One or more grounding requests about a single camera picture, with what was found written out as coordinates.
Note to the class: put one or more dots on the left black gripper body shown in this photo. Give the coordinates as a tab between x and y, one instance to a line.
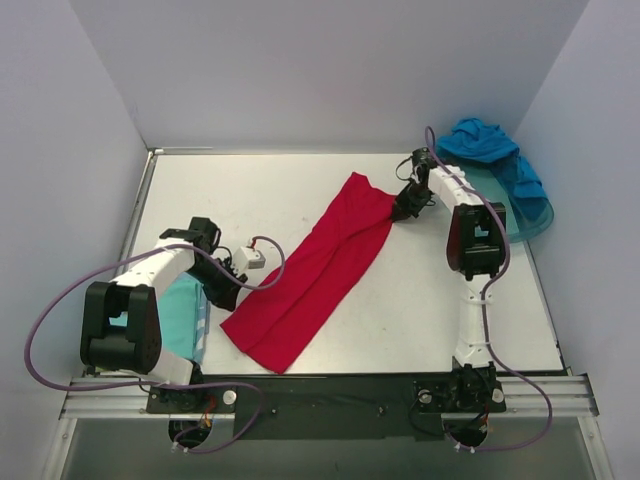
220	288

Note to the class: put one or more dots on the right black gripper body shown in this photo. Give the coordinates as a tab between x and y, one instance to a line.
406	204

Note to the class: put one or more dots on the red polo shirt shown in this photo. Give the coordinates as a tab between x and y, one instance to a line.
274	326

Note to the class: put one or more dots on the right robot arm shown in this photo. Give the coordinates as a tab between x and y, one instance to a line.
476	244

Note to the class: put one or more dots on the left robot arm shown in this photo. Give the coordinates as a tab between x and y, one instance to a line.
121	327

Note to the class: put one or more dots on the folded light blue shirt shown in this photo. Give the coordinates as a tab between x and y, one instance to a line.
202	312

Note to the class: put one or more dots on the folded teal shirt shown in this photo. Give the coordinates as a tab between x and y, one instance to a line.
176	310

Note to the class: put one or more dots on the blue t shirt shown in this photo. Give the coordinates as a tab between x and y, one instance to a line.
474	140

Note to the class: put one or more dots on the teal plastic basket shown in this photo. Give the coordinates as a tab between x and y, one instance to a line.
529	211

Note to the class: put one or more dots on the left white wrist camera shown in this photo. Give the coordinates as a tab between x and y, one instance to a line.
248	257

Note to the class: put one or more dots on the aluminium front rail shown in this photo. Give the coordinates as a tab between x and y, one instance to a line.
571	396

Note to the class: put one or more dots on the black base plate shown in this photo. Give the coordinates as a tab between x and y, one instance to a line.
332	407

